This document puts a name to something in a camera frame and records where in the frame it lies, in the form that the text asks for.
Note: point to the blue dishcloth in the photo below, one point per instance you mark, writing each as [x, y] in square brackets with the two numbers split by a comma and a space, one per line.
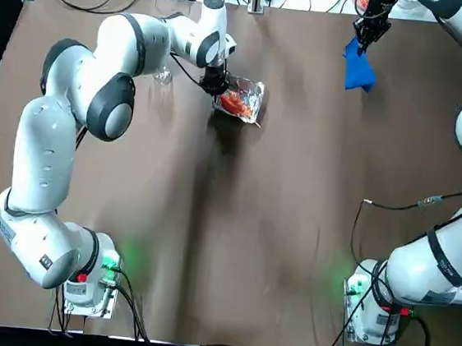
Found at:
[359, 68]

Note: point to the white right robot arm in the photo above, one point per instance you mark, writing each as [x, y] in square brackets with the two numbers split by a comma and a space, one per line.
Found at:
[432, 264]

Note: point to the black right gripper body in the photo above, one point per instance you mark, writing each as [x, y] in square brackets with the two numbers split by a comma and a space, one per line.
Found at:
[378, 6]

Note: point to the clear seasoning bottle blue lid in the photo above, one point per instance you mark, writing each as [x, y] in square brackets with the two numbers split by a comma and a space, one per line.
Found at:
[162, 78]

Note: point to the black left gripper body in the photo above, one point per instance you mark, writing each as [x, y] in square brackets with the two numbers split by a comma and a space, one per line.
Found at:
[214, 78]

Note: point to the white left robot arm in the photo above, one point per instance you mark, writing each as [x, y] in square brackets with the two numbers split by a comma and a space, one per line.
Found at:
[43, 153]

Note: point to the orange skewered food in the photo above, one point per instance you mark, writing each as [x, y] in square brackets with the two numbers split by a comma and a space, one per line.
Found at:
[234, 102]

